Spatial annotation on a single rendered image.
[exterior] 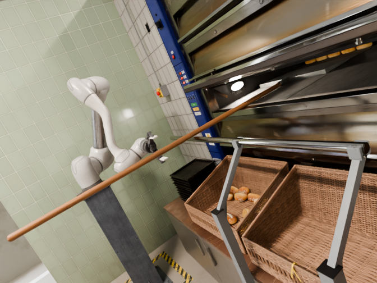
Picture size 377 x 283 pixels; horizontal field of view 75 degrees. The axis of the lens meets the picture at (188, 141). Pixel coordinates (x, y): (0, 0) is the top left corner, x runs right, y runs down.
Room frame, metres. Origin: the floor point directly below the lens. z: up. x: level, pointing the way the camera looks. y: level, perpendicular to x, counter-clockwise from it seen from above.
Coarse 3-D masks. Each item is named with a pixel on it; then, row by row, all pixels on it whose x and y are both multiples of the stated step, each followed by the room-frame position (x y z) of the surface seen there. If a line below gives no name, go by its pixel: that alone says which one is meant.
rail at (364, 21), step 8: (368, 16) 0.67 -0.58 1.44; (376, 16) 0.65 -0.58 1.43; (352, 24) 0.71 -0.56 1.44; (360, 24) 0.69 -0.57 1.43; (328, 32) 0.77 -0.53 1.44; (336, 32) 0.75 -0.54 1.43; (344, 32) 0.73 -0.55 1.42; (304, 40) 0.85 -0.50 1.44; (312, 40) 0.82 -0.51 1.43; (320, 40) 0.80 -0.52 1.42; (288, 48) 0.91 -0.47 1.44; (296, 48) 0.88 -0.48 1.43; (264, 56) 1.02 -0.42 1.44; (272, 56) 0.98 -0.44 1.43; (248, 64) 1.11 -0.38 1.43; (224, 72) 1.28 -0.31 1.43; (200, 80) 1.50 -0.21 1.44; (208, 80) 1.43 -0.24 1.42; (184, 88) 1.71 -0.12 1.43
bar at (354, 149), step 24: (240, 144) 0.97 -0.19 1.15; (264, 144) 0.84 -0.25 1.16; (288, 144) 0.74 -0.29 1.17; (312, 144) 0.66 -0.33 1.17; (336, 144) 0.60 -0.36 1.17; (360, 144) 0.55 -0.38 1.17; (360, 168) 0.54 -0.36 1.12; (216, 216) 0.89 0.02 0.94; (336, 240) 0.49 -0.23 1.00; (240, 264) 0.89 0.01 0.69; (336, 264) 0.47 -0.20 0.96
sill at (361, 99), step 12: (324, 96) 1.02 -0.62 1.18; (336, 96) 0.95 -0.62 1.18; (348, 96) 0.90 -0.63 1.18; (360, 96) 0.86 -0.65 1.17; (372, 96) 0.82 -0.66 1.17; (252, 108) 1.39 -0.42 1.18; (264, 108) 1.30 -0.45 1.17; (276, 108) 1.23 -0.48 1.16; (288, 108) 1.16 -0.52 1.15; (300, 108) 1.10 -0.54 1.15; (312, 108) 1.04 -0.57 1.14
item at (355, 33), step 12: (372, 24) 0.66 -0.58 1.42; (336, 36) 0.75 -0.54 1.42; (348, 36) 0.72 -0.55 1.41; (360, 36) 0.70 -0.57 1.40; (372, 36) 0.77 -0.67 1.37; (300, 48) 0.87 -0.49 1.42; (312, 48) 0.82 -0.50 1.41; (324, 48) 0.81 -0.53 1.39; (336, 48) 0.91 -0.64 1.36; (276, 60) 0.97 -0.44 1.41; (288, 60) 0.95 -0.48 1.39; (240, 72) 1.17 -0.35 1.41; (252, 72) 1.20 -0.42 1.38; (204, 84) 1.47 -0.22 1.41; (216, 84) 1.54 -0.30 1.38
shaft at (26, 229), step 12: (276, 84) 1.63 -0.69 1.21; (240, 108) 1.48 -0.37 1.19; (216, 120) 1.40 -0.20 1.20; (192, 132) 1.34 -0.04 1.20; (168, 144) 1.29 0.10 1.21; (156, 156) 1.23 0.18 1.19; (132, 168) 1.18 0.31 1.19; (108, 180) 1.13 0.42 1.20; (84, 192) 1.09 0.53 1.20; (96, 192) 1.10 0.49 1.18; (72, 204) 1.05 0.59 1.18; (48, 216) 1.01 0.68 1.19; (24, 228) 0.98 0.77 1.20; (12, 240) 0.96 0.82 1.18
